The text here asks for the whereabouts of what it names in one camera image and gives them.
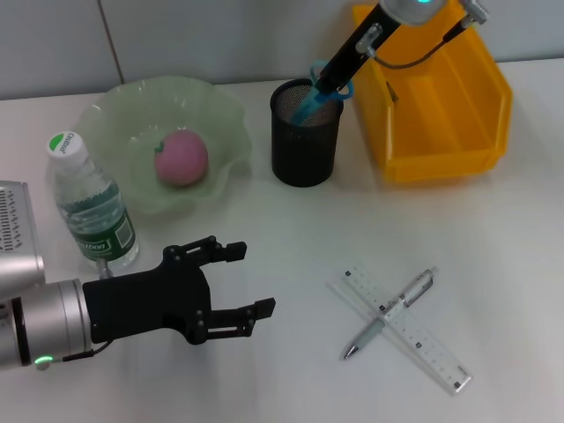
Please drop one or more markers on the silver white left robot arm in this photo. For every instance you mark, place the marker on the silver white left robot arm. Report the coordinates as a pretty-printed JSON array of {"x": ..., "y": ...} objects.
[{"x": 39, "y": 321}]

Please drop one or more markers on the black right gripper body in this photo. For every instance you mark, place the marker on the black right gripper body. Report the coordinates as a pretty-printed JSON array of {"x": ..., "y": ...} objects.
[{"x": 357, "y": 53}]

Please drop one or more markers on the green wavy glass fruit plate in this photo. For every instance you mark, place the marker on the green wavy glass fruit plate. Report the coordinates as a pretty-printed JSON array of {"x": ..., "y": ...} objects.
[{"x": 128, "y": 119}]

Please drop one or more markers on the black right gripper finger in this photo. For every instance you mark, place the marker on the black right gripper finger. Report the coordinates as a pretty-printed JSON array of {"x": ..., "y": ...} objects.
[
  {"x": 327, "y": 83},
  {"x": 344, "y": 86}
]

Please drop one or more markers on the transparent plastic ruler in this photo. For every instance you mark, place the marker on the transparent plastic ruler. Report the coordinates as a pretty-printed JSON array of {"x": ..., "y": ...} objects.
[{"x": 440, "y": 362}]

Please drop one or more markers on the black mesh pen holder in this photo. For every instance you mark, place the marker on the black mesh pen holder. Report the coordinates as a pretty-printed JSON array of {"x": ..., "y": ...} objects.
[{"x": 304, "y": 154}]

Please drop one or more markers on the blue scissors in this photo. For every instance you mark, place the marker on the blue scissors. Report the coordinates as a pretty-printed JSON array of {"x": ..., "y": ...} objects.
[{"x": 308, "y": 106}]

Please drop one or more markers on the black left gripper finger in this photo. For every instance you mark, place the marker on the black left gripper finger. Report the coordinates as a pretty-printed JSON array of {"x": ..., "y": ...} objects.
[
  {"x": 237, "y": 250},
  {"x": 265, "y": 308}
]

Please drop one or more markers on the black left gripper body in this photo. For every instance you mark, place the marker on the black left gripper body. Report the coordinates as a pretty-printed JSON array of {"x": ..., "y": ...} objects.
[{"x": 145, "y": 299}]

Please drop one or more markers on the pink toy peach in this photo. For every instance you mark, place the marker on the pink toy peach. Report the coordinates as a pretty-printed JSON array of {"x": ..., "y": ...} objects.
[{"x": 180, "y": 158}]

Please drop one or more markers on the clear green-label water bottle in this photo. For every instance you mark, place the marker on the clear green-label water bottle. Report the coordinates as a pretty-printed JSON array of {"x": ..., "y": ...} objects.
[{"x": 101, "y": 229}]

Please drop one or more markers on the silver ballpoint pen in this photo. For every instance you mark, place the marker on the silver ballpoint pen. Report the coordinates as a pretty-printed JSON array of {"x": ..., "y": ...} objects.
[{"x": 370, "y": 333}]

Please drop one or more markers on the yellow plastic bin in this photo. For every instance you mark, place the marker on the yellow plastic bin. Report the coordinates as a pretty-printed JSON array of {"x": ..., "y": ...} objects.
[{"x": 440, "y": 132}]

